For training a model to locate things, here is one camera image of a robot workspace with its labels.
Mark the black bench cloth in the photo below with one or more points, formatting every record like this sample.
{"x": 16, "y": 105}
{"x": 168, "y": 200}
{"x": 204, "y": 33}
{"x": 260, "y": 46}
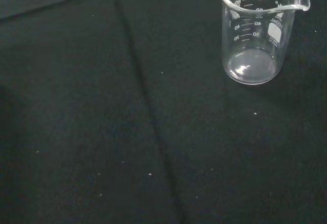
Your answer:
{"x": 153, "y": 111}

